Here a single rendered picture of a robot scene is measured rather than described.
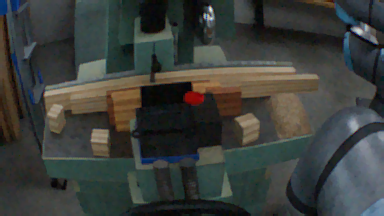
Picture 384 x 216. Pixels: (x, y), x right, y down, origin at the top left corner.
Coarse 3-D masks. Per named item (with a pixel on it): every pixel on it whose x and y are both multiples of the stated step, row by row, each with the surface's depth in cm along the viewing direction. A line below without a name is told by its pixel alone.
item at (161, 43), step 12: (168, 24) 91; (144, 36) 87; (156, 36) 87; (168, 36) 86; (144, 48) 86; (156, 48) 86; (168, 48) 87; (144, 60) 88; (168, 60) 88; (144, 72) 89
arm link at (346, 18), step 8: (336, 0) 77; (344, 0) 74; (352, 0) 72; (360, 0) 71; (368, 0) 70; (336, 8) 78; (344, 8) 75; (352, 8) 73; (360, 8) 71; (368, 8) 70; (344, 16) 77; (352, 16) 75; (360, 16) 73; (352, 24) 77; (368, 24) 73
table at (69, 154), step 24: (264, 96) 101; (72, 120) 94; (96, 120) 94; (264, 120) 94; (48, 144) 86; (72, 144) 87; (120, 144) 88; (240, 144) 89; (264, 144) 88; (288, 144) 89; (48, 168) 84; (72, 168) 85; (96, 168) 85; (120, 168) 86; (240, 168) 90
